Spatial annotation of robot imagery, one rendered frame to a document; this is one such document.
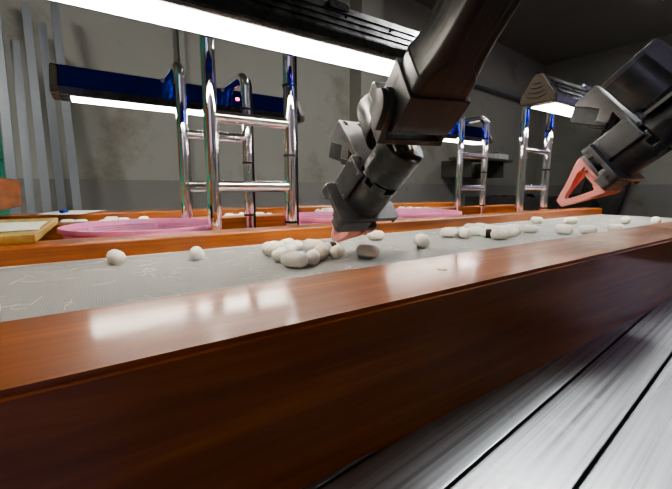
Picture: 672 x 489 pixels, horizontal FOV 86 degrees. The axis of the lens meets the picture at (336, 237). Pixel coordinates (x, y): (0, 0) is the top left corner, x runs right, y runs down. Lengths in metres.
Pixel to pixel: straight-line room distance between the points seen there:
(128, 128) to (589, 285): 2.96
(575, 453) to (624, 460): 0.03
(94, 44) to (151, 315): 3.01
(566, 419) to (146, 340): 0.29
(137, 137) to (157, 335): 2.93
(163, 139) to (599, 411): 3.04
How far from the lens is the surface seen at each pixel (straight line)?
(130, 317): 0.24
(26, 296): 0.43
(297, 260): 0.43
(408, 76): 0.38
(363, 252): 0.50
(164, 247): 0.59
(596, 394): 0.38
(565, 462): 0.30
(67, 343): 0.21
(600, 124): 0.68
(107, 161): 3.06
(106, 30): 3.24
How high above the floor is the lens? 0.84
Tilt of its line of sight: 8 degrees down
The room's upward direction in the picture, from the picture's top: straight up
